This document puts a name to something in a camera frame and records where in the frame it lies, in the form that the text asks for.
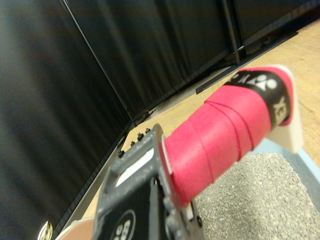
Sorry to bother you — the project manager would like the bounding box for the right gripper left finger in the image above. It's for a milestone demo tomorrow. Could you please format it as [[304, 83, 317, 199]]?
[[94, 123, 175, 226]]

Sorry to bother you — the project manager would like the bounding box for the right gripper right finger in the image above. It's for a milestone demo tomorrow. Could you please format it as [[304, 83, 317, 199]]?
[[163, 197, 204, 240]]

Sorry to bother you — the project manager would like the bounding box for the white scoop with red handle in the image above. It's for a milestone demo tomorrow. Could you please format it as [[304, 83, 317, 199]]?
[[159, 64, 305, 208]]

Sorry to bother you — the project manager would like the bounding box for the blue litter tray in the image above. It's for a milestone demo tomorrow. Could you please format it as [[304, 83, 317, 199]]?
[[192, 138, 320, 240]]

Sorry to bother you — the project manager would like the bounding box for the black curtain stand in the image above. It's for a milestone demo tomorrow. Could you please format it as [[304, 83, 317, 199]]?
[[194, 0, 300, 95], [59, 0, 138, 127]]

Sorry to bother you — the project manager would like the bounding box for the white bin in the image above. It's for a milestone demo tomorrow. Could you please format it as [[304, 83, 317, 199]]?
[[37, 217, 96, 240]]

